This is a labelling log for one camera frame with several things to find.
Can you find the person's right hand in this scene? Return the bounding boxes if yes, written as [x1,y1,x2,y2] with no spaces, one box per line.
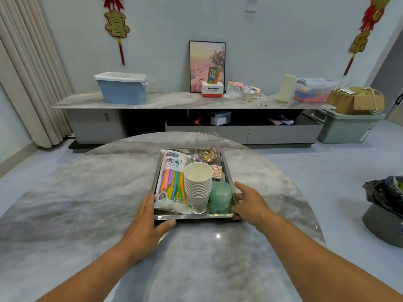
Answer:
[230,181,278,233]

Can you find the person's left hand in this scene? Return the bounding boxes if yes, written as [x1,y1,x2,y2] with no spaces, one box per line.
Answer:
[118,193,177,265]

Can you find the translucent green plastic cup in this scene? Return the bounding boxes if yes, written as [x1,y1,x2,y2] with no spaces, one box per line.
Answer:
[209,182,233,215]

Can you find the metal tray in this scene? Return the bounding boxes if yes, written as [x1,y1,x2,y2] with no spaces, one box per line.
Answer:
[151,148,239,221]

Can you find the pile of colourful straws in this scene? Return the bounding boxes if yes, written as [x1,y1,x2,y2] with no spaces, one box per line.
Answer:
[160,168,186,205]

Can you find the group of white paper cups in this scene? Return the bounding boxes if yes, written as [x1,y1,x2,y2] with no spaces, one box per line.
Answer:
[183,161,214,215]

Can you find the clear printed plastic bag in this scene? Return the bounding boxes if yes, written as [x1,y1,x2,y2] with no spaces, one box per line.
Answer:
[154,149,191,215]

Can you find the clear ribbed organizer box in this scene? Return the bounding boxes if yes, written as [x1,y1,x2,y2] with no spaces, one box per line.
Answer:
[195,131,220,164]

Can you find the person's right forearm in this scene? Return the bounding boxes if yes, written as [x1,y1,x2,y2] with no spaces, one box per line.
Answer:
[258,213,403,302]

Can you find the person's left forearm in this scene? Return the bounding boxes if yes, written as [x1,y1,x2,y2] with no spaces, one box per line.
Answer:
[38,245,142,302]

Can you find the loose papers in cabinet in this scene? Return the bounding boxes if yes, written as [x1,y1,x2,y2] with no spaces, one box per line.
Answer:
[269,115,296,126]

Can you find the white box in cabinet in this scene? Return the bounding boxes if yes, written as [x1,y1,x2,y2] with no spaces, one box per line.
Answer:
[209,111,232,126]

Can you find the clear bag of snacks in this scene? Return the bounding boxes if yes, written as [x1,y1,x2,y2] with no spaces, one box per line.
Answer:
[225,80,245,100]

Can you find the cream paper roll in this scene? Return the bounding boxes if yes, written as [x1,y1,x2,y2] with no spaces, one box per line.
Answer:
[277,74,297,104]

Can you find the white and red small box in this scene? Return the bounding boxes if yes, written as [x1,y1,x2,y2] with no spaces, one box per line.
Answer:
[201,81,225,98]

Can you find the grey green storage bin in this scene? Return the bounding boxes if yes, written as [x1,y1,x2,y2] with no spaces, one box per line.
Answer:
[311,109,386,145]

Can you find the trash bin with black bag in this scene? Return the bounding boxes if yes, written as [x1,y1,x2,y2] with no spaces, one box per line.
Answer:
[362,175,403,248]

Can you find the grey cabinet with marble top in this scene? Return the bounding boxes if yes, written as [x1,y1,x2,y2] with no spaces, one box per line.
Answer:
[52,91,335,150]

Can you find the clear storage box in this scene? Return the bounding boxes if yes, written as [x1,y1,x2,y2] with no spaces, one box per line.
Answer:
[293,77,340,104]

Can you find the small colourful box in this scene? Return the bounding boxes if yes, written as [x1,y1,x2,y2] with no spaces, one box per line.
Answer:
[207,66,221,84]

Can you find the blue storage box white lid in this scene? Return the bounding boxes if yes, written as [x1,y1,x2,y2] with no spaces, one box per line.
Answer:
[94,71,149,105]

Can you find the cardboard box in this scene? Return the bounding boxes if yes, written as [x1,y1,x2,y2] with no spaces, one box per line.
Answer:
[326,86,386,116]

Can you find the framed pink picture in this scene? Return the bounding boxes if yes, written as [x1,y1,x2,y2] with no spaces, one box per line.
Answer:
[189,40,227,94]

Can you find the grey sliding door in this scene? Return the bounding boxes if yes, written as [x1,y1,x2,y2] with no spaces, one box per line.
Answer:
[378,28,403,128]

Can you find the beige curtain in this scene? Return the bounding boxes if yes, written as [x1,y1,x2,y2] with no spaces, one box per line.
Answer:
[0,0,75,149]

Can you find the red gold string wall hanging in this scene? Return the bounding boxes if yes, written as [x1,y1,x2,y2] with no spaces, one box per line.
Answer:
[343,0,393,76]

